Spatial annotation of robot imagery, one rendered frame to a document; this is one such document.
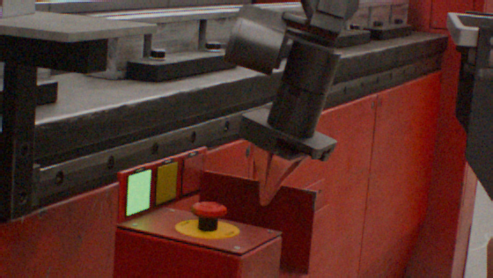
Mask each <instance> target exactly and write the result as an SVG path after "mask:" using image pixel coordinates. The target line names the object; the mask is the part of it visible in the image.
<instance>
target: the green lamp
mask: <svg viewBox="0 0 493 278"><path fill-rule="evenodd" d="M150 186H151V171H147V172H140V173H138V174H134V175H131V176H129V200H128V214H127V215H130V214H132V213H135V212H137V211H140V210H144V209H148V208H149V199H150Z"/></svg>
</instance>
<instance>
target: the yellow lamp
mask: <svg viewBox="0 0 493 278"><path fill-rule="evenodd" d="M177 163H178V162H174V163H171V164H169V165H164V166H161V167H159V168H158V178H157V191H156V203H155V205H157V204H159V203H162V202H165V201H168V200H171V199H175V198H176V187H177V175H178V165H177Z"/></svg>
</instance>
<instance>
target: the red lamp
mask: <svg viewBox="0 0 493 278"><path fill-rule="evenodd" d="M202 157H203V154H202V155H199V156H196V157H191V158H185V159H184V171H183V182H182V194H181V195H184V194H189V193H191V192H193V191H195V190H198V189H200V188H201V178H202Z"/></svg>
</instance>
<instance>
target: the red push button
mask: <svg viewBox="0 0 493 278"><path fill-rule="evenodd" d="M191 210H192V214H193V215H195V216H198V227H197V228H198V229H199V230H205V231H215V230H217V227H218V218H220V217H223V216H224V215H225V214H226V213H227V211H226V207H225V206H223V205H222V204H220V203H218V202H216V201H199V202H197V203H195V204H193V205H192V208H191Z"/></svg>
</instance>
